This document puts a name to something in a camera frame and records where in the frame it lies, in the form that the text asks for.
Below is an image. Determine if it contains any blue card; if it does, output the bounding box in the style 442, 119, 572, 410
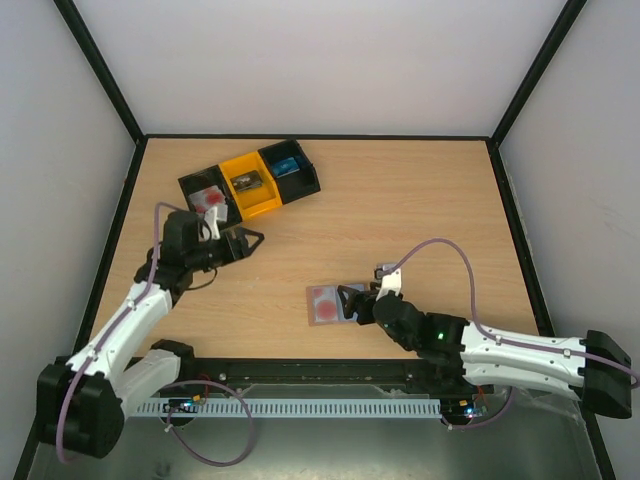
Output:
271, 156, 300, 178

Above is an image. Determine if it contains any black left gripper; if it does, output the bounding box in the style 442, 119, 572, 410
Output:
187, 227, 264, 273

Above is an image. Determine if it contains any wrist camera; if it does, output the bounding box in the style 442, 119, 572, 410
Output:
203, 204, 228, 240
374, 264, 402, 300

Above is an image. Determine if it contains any black aluminium frame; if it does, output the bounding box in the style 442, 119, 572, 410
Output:
0, 0, 640, 480

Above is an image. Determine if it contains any black bin left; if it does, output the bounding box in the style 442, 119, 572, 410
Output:
178, 165, 243, 230

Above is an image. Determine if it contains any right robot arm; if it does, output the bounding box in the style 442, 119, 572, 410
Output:
337, 285, 637, 419

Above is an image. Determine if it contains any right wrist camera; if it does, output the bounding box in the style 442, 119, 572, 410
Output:
374, 264, 402, 300

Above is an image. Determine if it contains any black VIP card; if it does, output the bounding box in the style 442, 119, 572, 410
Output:
231, 170, 263, 194

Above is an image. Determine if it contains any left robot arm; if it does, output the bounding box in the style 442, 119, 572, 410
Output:
36, 209, 264, 464

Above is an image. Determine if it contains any black bin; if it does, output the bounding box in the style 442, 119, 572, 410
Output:
178, 165, 243, 230
258, 139, 321, 204

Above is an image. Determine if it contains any black bin right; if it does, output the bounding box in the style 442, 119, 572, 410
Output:
258, 139, 321, 204

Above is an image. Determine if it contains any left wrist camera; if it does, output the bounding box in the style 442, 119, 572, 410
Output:
203, 204, 228, 240

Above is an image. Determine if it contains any slotted cable duct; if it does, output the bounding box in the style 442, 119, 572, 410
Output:
133, 398, 441, 419

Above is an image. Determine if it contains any yellow bin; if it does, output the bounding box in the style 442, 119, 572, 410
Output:
219, 151, 283, 221

